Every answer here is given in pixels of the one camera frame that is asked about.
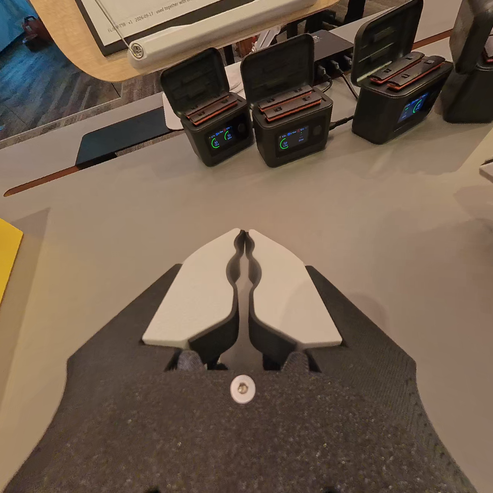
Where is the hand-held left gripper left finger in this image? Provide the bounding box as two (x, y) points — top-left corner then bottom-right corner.
(143, 228), (245, 363)

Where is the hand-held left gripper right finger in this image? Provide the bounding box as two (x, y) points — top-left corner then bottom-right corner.
(247, 228), (343, 364)

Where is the black battery charging case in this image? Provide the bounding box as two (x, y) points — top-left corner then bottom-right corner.
(351, 0), (454, 145)
(160, 48), (255, 168)
(241, 33), (334, 168)
(441, 0), (493, 124)

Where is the yellow plastic bin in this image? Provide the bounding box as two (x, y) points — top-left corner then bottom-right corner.
(0, 218), (24, 305)

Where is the dark flat pad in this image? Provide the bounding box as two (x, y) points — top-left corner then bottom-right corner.
(75, 107), (174, 168)

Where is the black multi-port power hub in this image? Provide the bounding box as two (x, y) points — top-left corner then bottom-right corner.
(297, 31), (355, 81)

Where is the wooden sign board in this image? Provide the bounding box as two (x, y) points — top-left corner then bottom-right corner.
(31, 0), (339, 83)

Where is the white instruction sheet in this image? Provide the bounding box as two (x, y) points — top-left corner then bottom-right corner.
(75, 0), (266, 57)

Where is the thin metal wire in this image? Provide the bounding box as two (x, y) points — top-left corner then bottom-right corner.
(94, 0), (139, 53)

